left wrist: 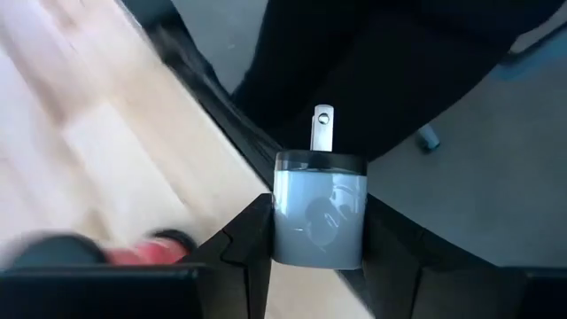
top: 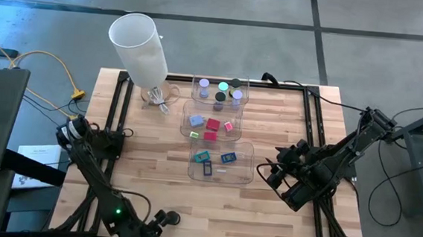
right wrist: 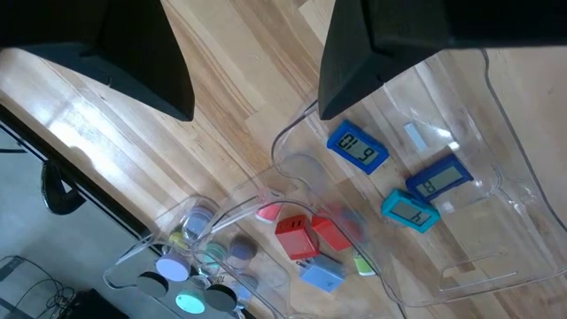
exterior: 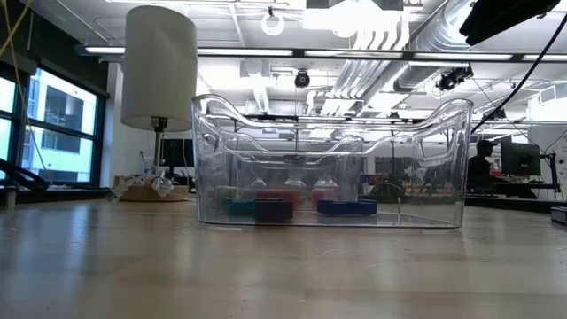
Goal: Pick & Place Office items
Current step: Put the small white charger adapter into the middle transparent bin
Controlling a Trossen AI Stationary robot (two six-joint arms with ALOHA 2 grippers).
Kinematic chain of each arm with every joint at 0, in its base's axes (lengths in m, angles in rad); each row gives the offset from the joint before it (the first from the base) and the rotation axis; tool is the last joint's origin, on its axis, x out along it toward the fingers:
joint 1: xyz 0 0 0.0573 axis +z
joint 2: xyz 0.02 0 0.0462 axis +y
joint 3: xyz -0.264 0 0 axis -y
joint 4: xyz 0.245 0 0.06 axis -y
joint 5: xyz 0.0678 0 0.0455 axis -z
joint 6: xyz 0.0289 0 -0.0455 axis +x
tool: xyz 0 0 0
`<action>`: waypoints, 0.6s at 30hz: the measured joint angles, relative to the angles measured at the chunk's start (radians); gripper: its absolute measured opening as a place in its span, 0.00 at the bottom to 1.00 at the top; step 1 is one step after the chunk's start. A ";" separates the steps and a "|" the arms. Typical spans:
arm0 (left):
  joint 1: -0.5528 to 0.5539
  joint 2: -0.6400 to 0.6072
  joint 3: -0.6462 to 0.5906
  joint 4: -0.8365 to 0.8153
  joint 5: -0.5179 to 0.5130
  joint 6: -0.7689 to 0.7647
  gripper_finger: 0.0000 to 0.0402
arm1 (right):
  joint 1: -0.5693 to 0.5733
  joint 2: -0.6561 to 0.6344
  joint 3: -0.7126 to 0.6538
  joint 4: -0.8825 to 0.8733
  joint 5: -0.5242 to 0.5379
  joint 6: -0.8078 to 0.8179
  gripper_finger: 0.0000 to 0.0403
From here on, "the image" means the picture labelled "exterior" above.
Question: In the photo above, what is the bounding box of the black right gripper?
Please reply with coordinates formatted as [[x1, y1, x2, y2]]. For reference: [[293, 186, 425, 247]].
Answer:
[[459, 0, 562, 47]]

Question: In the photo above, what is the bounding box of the teal digital timer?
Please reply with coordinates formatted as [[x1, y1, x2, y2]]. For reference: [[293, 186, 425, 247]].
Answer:
[[222, 197, 259, 217]]

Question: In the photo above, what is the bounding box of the small green charger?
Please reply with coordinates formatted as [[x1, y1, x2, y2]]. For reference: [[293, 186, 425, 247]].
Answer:
[[215, 185, 241, 208]]

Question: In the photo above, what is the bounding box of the black ceiling spotlight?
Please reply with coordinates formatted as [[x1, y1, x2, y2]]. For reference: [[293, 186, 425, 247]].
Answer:
[[436, 66, 474, 92]]

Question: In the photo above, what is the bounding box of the black computer monitor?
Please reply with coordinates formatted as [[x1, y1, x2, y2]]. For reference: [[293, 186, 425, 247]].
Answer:
[[500, 140, 542, 177], [160, 138, 196, 169]]

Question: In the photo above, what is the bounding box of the person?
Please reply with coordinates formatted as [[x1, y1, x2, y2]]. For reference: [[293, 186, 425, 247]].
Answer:
[[467, 139, 500, 192]]

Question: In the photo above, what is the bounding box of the clear plastic bin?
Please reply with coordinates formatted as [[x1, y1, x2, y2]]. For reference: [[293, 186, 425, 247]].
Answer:
[[190, 93, 475, 230], [238, 150, 355, 209], [207, 128, 438, 214]]

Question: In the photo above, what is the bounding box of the overhead rig crossbar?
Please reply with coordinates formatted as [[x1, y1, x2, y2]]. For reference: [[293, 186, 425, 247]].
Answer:
[[74, 45, 567, 62]]

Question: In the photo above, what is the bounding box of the white shade table lamp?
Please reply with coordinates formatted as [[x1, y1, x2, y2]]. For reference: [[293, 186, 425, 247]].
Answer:
[[113, 4, 199, 203]]

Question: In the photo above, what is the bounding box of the window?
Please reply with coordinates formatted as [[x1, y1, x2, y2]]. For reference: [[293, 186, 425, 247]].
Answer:
[[0, 66, 107, 187]]

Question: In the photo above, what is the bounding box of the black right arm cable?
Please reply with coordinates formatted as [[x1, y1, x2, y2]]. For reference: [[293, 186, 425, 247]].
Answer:
[[470, 12, 567, 135]]

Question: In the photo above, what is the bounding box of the silver ceiling duct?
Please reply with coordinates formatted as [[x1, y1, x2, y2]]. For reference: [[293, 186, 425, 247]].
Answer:
[[393, 0, 478, 92]]

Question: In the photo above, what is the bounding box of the black overhead camera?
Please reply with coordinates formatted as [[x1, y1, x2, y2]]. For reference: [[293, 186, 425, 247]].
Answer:
[[293, 69, 312, 89]]

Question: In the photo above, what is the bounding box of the white ceiling ring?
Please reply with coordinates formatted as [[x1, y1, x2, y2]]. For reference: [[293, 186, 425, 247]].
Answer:
[[260, 11, 286, 37]]

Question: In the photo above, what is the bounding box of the bundled white lamp cable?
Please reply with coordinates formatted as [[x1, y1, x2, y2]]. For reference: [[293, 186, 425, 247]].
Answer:
[[110, 174, 175, 199]]

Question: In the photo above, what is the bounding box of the yellow hanging cable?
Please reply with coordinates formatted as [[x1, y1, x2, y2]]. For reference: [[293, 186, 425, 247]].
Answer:
[[0, 0, 54, 187]]

